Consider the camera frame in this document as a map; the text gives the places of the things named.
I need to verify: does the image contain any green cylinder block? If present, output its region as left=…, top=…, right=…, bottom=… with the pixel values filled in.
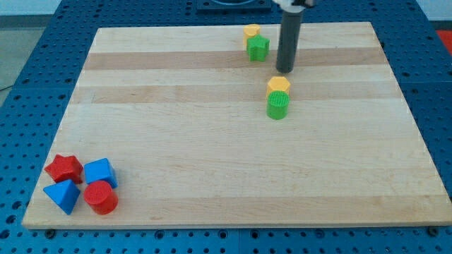
left=266, top=90, right=290, bottom=120

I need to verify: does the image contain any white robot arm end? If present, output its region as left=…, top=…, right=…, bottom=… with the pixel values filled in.
left=273, top=0, right=317, bottom=13

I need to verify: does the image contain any yellow hexagon block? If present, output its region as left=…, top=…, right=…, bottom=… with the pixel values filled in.
left=266, top=76, right=291, bottom=97

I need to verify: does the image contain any wooden board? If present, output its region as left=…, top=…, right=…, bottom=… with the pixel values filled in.
left=23, top=22, right=451, bottom=229

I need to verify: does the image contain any green star block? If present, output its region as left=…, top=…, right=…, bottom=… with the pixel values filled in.
left=246, top=35, right=270, bottom=62

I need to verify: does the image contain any yellow heart block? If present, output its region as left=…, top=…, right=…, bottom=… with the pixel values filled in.
left=243, top=23, right=261, bottom=49

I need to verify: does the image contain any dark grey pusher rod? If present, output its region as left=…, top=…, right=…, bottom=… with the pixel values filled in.
left=276, top=11, right=303, bottom=73

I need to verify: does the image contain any blue cube block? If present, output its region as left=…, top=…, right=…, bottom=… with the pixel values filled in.
left=84, top=158, right=118, bottom=188

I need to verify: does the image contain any red cylinder block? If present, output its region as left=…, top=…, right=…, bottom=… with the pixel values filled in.
left=83, top=181, right=119, bottom=215

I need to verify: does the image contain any red star block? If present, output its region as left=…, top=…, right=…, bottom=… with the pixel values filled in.
left=44, top=155, right=83, bottom=184

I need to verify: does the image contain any blue triangle block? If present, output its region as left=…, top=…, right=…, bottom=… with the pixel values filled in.
left=43, top=179, right=81, bottom=215

